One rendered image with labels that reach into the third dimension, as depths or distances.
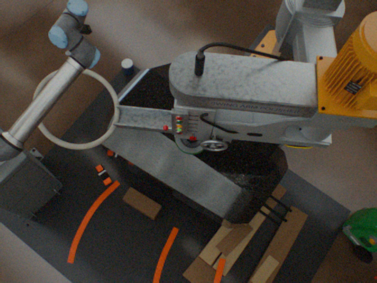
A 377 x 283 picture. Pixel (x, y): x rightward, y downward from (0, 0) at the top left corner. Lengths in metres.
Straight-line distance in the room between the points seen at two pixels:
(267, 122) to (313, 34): 0.57
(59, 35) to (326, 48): 1.34
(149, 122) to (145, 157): 0.42
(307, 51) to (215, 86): 0.65
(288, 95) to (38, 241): 2.38
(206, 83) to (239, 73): 0.16
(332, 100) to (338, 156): 1.92
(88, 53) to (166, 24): 2.30
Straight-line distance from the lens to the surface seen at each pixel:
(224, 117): 1.96
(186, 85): 1.67
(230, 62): 1.75
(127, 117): 2.29
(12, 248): 3.48
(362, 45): 1.47
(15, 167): 2.65
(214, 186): 2.50
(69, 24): 1.71
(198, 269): 3.12
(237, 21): 4.05
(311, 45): 2.16
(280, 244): 3.24
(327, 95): 1.75
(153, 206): 3.12
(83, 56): 1.73
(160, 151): 2.56
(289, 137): 2.14
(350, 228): 3.36
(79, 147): 2.18
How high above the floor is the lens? 3.20
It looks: 70 degrees down
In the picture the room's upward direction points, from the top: 5 degrees clockwise
